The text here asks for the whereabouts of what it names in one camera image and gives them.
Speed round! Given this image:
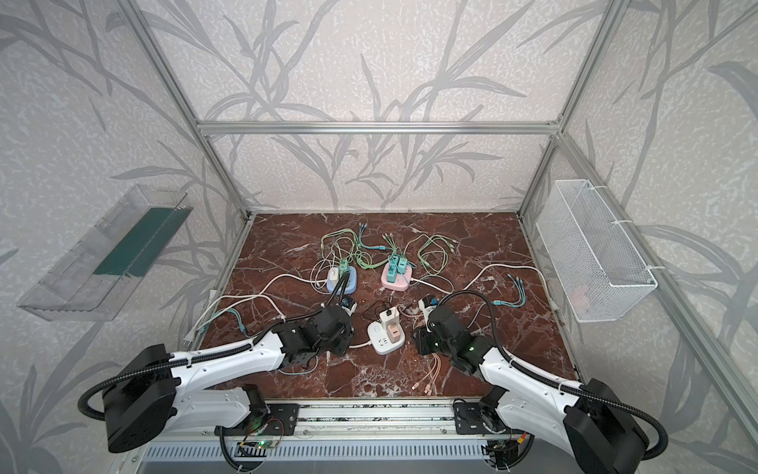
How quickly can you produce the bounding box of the clear plastic wall tray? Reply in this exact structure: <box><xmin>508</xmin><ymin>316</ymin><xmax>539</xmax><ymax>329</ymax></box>
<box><xmin>18</xmin><ymin>185</ymin><xmax>193</xmax><ymax>322</ymax></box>

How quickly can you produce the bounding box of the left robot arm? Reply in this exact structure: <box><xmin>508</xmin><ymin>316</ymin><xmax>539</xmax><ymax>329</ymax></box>
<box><xmin>77</xmin><ymin>297</ymin><xmax>356</xmax><ymax>453</ymax></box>

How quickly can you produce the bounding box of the teal charger on pink strip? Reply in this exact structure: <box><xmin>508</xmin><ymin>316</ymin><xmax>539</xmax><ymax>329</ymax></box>
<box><xmin>388</xmin><ymin>254</ymin><xmax>409</xmax><ymax>275</ymax></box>

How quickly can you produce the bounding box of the green cable bundle right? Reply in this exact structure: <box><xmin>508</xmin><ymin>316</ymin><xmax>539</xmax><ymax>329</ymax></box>
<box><xmin>407</xmin><ymin>233</ymin><xmax>457</xmax><ymax>277</ymax></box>

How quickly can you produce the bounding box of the pink power strip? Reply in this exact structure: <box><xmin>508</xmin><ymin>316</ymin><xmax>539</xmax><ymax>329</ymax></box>
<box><xmin>380</xmin><ymin>264</ymin><xmax>413</xmax><ymax>292</ymax></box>

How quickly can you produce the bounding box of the white power cord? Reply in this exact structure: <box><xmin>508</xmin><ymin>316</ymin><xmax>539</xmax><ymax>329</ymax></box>
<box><xmin>191</xmin><ymin>271</ymin><xmax>333</xmax><ymax>333</ymax></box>

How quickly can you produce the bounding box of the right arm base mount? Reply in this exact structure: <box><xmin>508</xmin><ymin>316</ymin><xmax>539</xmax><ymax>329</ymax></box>
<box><xmin>452</xmin><ymin>398</ymin><xmax>509</xmax><ymax>435</ymax></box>

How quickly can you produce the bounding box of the aluminium front rail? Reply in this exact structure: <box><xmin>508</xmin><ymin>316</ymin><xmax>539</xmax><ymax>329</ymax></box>
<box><xmin>123</xmin><ymin>398</ymin><xmax>623</xmax><ymax>442</ymax></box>

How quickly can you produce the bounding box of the teal multi-head cable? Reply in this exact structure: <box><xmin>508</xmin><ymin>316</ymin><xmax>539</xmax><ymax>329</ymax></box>
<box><xmin>492</xmin><ymin>273</ymin><xmax>528</xmax><ymax>309</ymax></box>

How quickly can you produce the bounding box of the green cable bundle left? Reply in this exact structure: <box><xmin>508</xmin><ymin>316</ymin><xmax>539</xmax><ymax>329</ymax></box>
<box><xmin>319</xmin><ymin>223</ymin><xmax>386</xmax><ymax>271</ymax></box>

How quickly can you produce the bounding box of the pink charging cable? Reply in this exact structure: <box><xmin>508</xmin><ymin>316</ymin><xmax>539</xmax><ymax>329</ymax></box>
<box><xmin>411</xmin><ymin>352</ymin><xmax>442</xmax><ymax>397</ymax></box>

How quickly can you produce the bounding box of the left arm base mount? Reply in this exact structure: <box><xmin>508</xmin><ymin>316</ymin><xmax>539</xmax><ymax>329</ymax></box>
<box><xmin>224</xmin><ymin>403</ymin><xmax>300</xmax><ymax>436</ymax></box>

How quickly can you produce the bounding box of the white power strip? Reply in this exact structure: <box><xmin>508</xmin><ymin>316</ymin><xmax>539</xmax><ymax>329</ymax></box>
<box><xmin>367</xmin><ymin>321</ymin><xmax>406</xmax><ymax>356</ymax></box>

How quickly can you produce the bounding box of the green cable bundle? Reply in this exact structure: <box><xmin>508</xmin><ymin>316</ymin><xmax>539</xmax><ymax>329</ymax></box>
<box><xmin>319</xmin><ymin>223</ymin><xmax>386</xmax><ymax>271</ymax></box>
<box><xmin>407</xmin><ymin>233</ymin><xmax>457</xmax><ymax>277</ymax></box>

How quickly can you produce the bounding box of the blue power strip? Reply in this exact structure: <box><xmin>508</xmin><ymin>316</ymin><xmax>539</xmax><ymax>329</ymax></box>
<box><xmin>326</xmin><ymin>266</ymin><xmax>357</xmax><ymax>295</ymax></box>

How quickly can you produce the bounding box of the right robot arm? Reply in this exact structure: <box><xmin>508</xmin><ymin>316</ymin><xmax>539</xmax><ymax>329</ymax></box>
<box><xmin>414</xmin><ymin>301</ymin><xmax>669</xmax><ymax>473</ymax></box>

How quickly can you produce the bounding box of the white wire mesh basket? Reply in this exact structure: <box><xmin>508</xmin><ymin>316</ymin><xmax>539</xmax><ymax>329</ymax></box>
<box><xmin>536</xmin><ymin>180</ymin><xmax>657</xmax><ymax>323</ymax></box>

